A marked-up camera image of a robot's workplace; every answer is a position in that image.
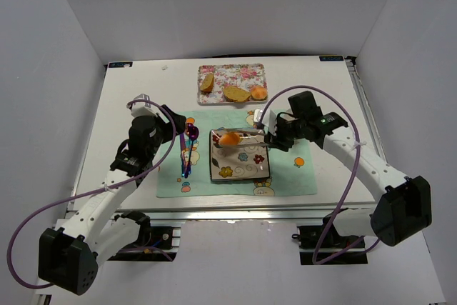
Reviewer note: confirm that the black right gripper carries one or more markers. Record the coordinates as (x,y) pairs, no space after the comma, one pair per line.
(277,137)

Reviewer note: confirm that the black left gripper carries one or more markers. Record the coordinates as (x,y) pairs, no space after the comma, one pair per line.
(175,123)

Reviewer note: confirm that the metal tongs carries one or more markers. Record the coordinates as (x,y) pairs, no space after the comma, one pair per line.
(249,137)

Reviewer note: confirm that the orange glossy bread roll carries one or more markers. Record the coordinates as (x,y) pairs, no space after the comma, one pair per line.
(230,139)

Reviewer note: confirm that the sliced bread piece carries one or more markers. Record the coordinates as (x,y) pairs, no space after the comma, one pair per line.
(236,94)

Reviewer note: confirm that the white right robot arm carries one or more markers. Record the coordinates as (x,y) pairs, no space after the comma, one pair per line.
(403,204)

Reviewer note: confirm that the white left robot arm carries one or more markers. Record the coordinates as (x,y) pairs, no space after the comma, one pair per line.
(71,255)

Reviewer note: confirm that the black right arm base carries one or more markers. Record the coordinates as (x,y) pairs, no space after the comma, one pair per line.
(307,238)

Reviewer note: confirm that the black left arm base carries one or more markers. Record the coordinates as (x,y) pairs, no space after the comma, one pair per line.
(154,243)

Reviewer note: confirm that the round bread bun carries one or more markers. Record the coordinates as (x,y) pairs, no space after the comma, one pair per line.
(259,93)

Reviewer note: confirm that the small bread slice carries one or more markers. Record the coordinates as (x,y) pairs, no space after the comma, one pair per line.
(207,84)

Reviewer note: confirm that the iridescent purple spoon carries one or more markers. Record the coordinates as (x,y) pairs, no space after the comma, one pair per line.
(193,134)

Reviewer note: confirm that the iridescent purple knife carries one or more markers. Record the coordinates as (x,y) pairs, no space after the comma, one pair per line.
(182,141)

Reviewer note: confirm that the square floral ceramic plate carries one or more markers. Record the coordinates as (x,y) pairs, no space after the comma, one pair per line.
(239,163)

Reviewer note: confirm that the floral serving tray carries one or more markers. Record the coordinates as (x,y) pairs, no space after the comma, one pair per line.
(244,76)

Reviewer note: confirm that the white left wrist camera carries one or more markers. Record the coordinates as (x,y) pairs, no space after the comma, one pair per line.
(140,106)

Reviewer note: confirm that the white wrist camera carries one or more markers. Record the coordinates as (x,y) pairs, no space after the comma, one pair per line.
(140,106)
(265,120)

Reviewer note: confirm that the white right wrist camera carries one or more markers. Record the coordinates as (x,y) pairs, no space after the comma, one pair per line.
(265,120)

